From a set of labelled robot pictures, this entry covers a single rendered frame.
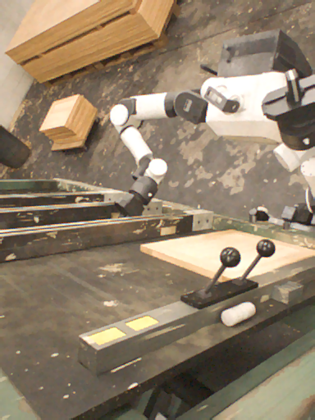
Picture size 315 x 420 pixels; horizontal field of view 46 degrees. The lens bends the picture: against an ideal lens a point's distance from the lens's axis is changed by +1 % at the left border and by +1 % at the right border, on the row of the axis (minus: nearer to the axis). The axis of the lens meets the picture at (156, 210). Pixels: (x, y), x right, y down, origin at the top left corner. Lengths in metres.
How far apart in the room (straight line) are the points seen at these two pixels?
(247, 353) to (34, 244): 1.58
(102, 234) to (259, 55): 0.71
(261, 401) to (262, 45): 0.98
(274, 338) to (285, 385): 1.77
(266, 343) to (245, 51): 1.60
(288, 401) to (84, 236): 0.80
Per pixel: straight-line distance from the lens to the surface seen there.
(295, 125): 0.80
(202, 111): 1.31
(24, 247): 1.07
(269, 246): 0.76
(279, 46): 1.22
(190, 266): 1.02
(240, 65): 1.25
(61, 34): 5.24
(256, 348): 2.33
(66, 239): 1.12
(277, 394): 0.51
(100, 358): 0.57
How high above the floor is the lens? 2.11
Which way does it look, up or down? 42 degrees down
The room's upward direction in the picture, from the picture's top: 53 degrees counter-clockwise
